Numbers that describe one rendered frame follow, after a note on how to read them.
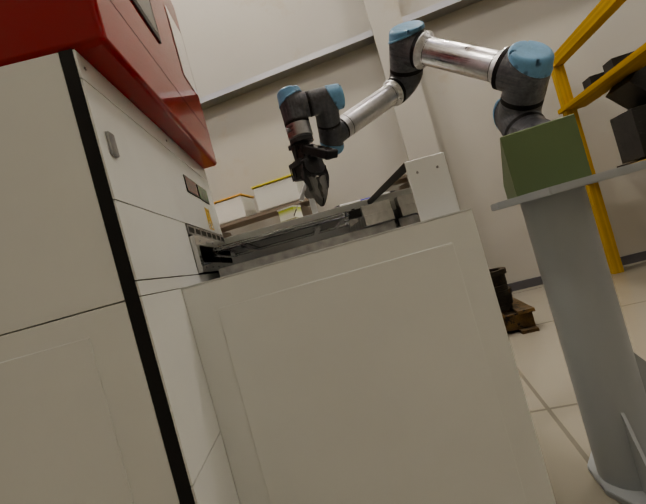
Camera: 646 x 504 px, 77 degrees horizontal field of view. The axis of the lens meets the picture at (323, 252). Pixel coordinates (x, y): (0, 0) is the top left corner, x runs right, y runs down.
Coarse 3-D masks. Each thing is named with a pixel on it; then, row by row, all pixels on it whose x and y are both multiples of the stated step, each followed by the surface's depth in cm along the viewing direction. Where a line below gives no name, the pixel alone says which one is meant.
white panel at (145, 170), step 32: (64, 64) 63; (96, 96) 67; (96, 128) 63; (128, 128) 78; (96, 160) 63; (128, 160) 73; (160, 160) 93; (192, 160) 128; (96, 192) 63; (128, 192) 69; (160, 192) 86; (192, 192) 115; (128, 224) 65; (160, 224) 81; (192, 224) 106; (128, 256) 63; (160, 256) 76; (192, 256) 97; (128, 288) 62; (160, 288) 71
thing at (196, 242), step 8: (192, 240) 99; (200, 240) 104; (208, 240) 114; (192, 248) 99; (208, 248) 116; (200, 256) 100; (200, 264) 99; (208, 264) 106; (216, 264) 115; (224, 264) 127; (232, 264) 141; (200, 272) 99; (208, 272) 108
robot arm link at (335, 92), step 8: (320, 88) 119; (328, 88) 119; (336, 88) 119; (312, 96) 118; (320, 96) 118; (328, 96) 118; (336, 96) 119; (312, 104) 119; (320, 104) 119; (328, 104) 119; (336, 104) 120; (344, 104) 122; (312, 112) 120; (320, 112) 121; (328, 112) 121; (336, 112) 123; (320, 120) 124; (328, 120) 123; (336, 120) 124
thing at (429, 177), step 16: (416, 160) 91; (432, 160) 92; (416, 176) 91; (432, 176) 91; (448, 176) 92; (416, 192) 91; (432, 192) 91; (448, 192) 91; (432, 208) 91; (448, 208) 91
